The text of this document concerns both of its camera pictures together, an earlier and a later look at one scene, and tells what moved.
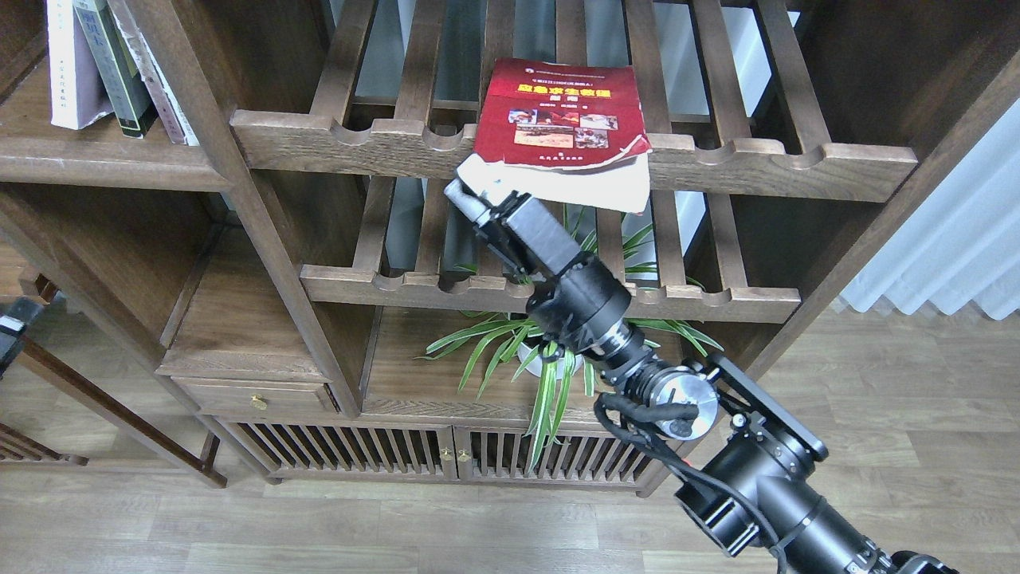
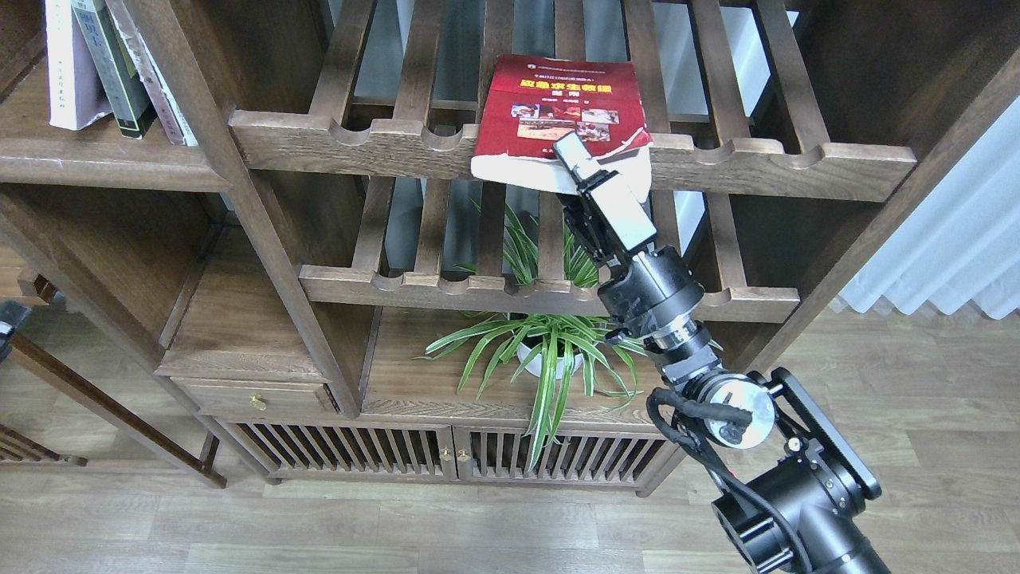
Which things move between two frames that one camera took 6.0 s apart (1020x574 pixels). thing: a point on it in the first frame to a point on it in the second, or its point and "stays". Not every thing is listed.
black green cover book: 118,69 stays
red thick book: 572,135 stays
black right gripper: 577,307 to 653,288
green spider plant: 509,350 stays
